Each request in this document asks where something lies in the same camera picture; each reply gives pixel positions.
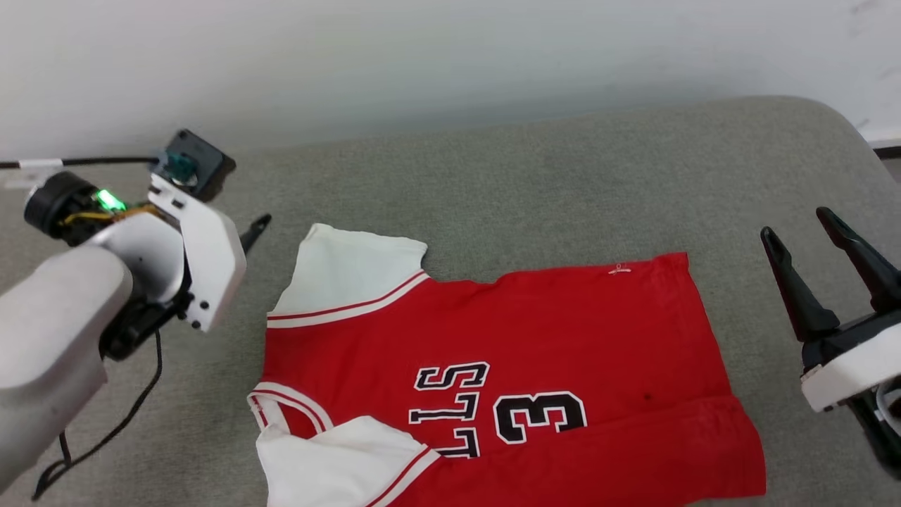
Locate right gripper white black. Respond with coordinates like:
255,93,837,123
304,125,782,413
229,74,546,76
760,206,901,480

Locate black camera cable teal plug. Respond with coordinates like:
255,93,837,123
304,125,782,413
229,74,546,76
0,153,196,187

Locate red and white jersey shirt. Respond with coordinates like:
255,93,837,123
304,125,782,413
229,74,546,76
246,223,768,507

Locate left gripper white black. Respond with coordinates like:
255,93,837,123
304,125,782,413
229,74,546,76
24,171,272,361

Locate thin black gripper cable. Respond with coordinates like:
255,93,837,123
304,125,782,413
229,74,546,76
31,330,164,502

